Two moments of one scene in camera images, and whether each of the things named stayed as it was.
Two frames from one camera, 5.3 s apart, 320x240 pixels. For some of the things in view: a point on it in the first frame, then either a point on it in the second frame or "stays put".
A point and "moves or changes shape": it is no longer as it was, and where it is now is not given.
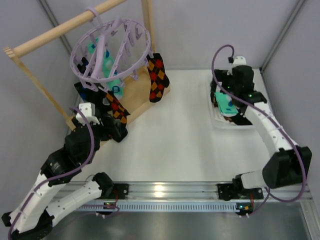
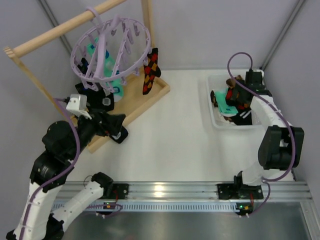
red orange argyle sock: (119, 111) moves or changes shape
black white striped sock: (240, 120) stays put
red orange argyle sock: (158, 80) → (151, 69)
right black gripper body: (220, 81) → (243, 93)
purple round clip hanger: (115, 49) stays put
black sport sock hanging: (117, 130) stays put
